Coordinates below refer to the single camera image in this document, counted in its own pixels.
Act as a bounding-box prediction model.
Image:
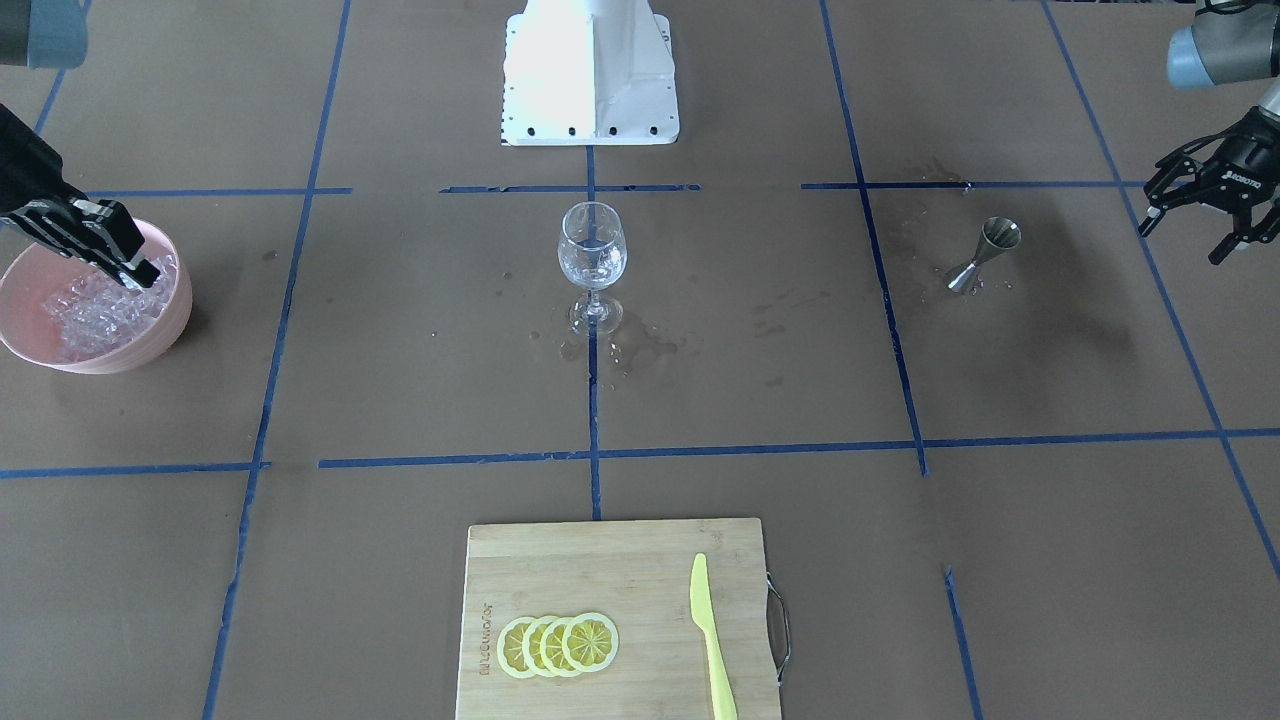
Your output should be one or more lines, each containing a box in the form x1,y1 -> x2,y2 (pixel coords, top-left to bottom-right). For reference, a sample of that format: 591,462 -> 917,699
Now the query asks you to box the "steel double jigger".
946,217 -> 1021,295

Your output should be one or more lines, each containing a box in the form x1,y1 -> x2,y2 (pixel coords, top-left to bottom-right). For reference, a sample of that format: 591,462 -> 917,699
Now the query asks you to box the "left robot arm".
1138,1 -> 1279,266

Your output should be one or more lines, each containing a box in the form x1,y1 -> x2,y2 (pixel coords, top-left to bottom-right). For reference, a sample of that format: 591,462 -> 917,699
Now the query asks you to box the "pink bowl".
1,220 -> 192,375

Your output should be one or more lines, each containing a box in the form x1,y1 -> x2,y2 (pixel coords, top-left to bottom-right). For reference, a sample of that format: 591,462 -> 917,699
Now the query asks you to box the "clear wine glass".
557,201 -> 628,336

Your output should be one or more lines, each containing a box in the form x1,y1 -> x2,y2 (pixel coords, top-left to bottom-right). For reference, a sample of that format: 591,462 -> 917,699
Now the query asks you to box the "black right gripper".
1,105 -> 160,290

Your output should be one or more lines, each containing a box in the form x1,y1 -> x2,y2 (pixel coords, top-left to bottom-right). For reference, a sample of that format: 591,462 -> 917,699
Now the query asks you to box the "pile of clear ice cubes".
41,252 -> 178,364

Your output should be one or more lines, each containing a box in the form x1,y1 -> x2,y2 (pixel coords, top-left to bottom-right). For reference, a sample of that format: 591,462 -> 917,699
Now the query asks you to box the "yellow plastic knife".
687,552 -> 739,719

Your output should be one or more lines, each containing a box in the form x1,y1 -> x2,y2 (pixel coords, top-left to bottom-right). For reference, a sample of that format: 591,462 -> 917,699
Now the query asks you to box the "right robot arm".
1,1 -> 160,290

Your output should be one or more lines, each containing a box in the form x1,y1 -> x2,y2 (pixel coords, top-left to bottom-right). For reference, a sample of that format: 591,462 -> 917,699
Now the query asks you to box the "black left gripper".
1139,105 -> 1279,266

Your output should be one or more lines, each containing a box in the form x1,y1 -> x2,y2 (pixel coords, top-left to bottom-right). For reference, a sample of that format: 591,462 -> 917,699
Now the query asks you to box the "bamboo cutting board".
454,518 -> 782,719

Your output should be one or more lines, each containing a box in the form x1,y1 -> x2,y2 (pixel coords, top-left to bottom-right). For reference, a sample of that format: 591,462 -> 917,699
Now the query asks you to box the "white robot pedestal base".
500,1 -> 681,147

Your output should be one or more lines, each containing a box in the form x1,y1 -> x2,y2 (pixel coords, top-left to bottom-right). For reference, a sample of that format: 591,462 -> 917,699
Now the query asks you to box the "lemon slice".
538,618 -> 579,678
498,616 -> 536,679
561,612 -> 620,673
521,615 -> 558,676

